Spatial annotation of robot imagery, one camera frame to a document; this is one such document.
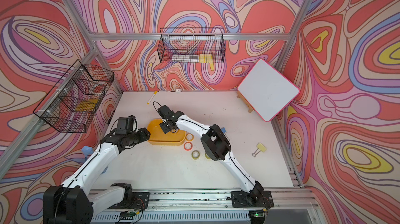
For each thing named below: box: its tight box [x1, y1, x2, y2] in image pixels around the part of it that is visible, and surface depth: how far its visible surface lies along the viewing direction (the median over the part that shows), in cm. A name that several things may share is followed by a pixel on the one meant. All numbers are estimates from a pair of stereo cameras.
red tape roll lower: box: [183, 141, 193, 152], surface depth 93 cm
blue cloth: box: [81, 145, 94, 161], surface depth 67 cm
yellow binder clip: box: [251, 142, 268, 158], surface depth 92 cm
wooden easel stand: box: [236, 90, 256, 114], surface depth 110 cm
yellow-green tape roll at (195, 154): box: [191, 150, 200, 160], surface depth 90 cm
